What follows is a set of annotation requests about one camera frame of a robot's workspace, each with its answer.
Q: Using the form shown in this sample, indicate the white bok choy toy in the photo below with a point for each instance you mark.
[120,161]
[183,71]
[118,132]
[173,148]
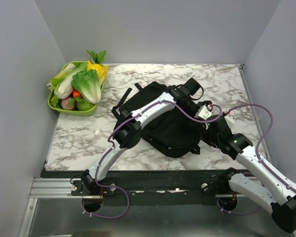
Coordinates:
[61,83]

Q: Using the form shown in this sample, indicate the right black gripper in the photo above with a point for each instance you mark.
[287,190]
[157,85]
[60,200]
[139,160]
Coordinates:
[204,137]

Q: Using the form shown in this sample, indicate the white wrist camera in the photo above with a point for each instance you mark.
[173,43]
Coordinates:
[203,113]
[230,120]

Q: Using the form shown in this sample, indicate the green round vegetable toy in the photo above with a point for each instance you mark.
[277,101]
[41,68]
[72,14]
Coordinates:
[83,105]

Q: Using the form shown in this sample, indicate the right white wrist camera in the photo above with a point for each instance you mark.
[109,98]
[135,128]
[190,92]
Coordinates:
[230,120]

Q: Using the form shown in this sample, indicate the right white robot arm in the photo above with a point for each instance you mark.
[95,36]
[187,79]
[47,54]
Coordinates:
[275,193]

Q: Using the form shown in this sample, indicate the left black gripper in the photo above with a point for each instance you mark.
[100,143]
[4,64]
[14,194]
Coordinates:
[199,104]

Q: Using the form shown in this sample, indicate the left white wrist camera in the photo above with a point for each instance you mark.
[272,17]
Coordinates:
[203,113]

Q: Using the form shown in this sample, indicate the green plastic basket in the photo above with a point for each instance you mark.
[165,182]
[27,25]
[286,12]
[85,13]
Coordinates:
[55,103]

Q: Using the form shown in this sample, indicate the black student backpack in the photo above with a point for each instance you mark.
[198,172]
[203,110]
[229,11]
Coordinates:
[172,133]

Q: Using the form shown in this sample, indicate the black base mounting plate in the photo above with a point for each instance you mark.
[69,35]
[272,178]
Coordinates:
[149,188]

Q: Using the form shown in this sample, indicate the aluminium rail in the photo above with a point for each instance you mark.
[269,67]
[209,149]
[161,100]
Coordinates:
[50,188]

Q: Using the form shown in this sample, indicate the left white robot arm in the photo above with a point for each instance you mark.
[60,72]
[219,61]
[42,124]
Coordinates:
[127,131]

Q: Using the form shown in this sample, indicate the pink radish toy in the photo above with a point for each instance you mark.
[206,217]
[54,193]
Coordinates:
[68,104]

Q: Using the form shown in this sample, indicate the yellow leafy vegetable toy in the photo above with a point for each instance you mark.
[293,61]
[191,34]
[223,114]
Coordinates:
[102,70]

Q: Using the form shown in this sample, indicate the orange carrot toy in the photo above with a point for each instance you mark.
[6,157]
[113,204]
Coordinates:
[76,95]

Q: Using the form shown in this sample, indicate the green lettuce toy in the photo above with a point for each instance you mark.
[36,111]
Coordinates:
[87,84]

